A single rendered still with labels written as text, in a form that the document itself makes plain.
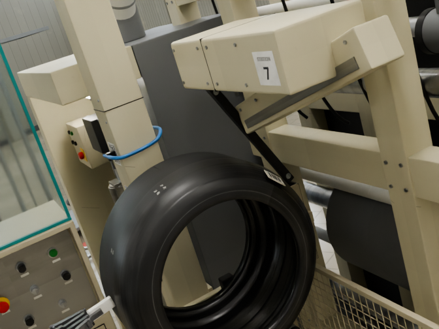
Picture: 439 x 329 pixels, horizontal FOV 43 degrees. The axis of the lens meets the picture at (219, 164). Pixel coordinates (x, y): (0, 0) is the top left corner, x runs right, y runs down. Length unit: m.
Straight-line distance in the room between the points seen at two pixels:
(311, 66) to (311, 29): 0.08
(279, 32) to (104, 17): 0.66
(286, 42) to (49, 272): 1.35
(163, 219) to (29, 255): 0.89
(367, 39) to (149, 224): 0.67
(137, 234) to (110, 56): 0.58
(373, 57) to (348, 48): 0.06
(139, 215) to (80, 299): 0.91
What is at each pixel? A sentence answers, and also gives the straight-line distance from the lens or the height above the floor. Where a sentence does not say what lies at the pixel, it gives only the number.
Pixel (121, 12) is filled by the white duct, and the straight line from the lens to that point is 2.29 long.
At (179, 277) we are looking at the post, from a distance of 1.92.
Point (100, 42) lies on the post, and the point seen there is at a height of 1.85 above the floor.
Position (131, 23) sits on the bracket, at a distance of 2.32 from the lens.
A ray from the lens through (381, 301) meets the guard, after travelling 1.62.
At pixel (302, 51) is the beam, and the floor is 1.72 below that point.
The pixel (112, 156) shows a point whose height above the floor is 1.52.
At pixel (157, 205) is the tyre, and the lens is 1.41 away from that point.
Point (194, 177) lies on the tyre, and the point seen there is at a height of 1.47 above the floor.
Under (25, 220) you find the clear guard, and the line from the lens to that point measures 2.13.
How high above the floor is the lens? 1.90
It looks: 17 degrees down
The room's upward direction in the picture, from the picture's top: 17 degrees counter-clockwise
